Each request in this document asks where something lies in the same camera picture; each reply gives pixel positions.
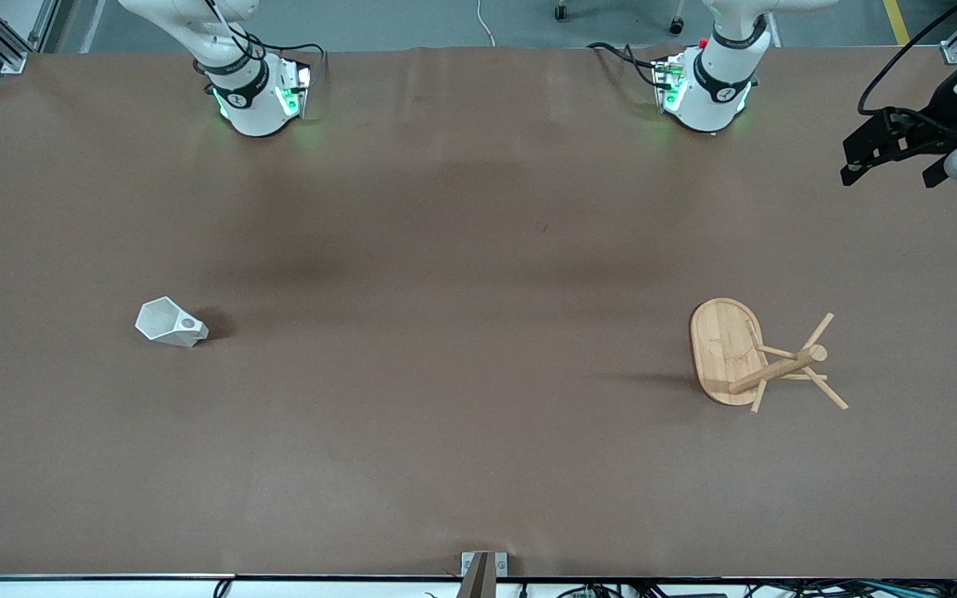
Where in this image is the white faceted cup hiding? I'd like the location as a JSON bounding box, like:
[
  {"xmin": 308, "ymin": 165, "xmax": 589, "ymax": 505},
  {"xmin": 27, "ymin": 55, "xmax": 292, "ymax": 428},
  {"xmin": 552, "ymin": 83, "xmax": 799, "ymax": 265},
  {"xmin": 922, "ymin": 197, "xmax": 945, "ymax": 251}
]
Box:
[{"xmin": 135, "ymin": 297, "xmax": 210, "ymax": 349}]

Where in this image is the yellow floor tape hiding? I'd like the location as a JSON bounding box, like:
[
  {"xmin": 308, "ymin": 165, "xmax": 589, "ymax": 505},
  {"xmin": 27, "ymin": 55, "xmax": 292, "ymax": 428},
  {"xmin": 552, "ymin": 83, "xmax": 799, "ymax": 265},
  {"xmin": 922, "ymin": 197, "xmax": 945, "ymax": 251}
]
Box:
[{"xmin": 883, "ymin": 0, "xmax": 911, "ymax": 47}]

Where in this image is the grey metal mounting bracket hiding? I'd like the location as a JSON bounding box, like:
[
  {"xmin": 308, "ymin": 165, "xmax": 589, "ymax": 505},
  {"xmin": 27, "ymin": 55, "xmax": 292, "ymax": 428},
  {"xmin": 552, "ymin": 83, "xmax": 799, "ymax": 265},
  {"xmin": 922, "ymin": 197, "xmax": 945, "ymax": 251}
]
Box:
[{"xmin": 460, "ymin": 551, "xmax": 509, "ymax": 578}]

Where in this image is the brown camera mount post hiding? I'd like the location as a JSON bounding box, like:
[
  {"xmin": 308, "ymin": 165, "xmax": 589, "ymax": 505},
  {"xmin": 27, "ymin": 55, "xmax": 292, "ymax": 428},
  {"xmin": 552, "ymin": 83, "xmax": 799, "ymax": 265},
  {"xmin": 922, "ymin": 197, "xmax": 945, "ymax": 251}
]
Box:
[{"xmin": 455, "ymin": 552, "xmax": 496, "ymax": 598}]

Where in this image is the black arm base cable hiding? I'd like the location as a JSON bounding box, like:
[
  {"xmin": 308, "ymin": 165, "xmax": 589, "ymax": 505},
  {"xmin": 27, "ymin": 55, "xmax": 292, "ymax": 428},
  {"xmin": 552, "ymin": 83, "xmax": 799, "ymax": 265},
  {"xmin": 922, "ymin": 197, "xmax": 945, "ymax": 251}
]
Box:
[
  {"xmin": 586, "ymin": 41, "xmax": 669, "ymax": 88},
  {"xmin": 193, "ymin": 0, "xmax": 328, "ymax": 88}
]

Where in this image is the black left arm base cable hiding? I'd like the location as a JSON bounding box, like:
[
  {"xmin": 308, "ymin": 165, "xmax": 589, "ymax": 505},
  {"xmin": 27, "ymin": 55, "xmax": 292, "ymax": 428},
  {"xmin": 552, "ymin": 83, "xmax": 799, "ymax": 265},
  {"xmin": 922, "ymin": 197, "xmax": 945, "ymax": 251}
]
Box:
[{"xmin": 586, "ymin": 41, "xmax": 669, "ymax": 88}]

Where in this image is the black right arm base cable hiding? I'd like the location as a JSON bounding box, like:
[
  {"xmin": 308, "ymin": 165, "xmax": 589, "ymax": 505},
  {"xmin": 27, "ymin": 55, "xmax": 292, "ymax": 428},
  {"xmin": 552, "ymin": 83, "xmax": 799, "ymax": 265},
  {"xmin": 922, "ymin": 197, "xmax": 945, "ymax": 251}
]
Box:
[{"xmin": 193, "ymin": 0, "xmax": 328, "ymax": 88}]

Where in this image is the brown paper table cover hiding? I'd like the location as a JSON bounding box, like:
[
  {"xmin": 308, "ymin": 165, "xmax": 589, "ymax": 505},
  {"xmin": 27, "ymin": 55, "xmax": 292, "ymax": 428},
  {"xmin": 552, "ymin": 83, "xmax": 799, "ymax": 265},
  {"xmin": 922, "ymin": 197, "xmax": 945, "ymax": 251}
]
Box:
[{"xmin": 0, "ymin": 46, "xmax": 957, "ymax": 579}]

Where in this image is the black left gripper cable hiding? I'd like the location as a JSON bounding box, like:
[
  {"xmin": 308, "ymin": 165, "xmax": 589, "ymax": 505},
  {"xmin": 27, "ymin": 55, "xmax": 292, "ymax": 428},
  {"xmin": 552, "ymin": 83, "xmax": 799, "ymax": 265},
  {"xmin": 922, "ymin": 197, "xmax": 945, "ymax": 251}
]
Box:
[{"xmin": 857, "ymin": 0, "xmax": 957, "ymax": 138}]

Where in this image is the wooden cup rack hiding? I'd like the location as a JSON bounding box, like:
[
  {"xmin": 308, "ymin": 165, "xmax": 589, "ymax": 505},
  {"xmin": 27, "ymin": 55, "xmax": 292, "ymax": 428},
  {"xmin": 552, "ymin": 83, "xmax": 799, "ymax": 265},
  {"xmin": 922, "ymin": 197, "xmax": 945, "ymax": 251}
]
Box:
[{"xmin": 689, "ymin": 297, "xmax": 850, "ymax": 414}]

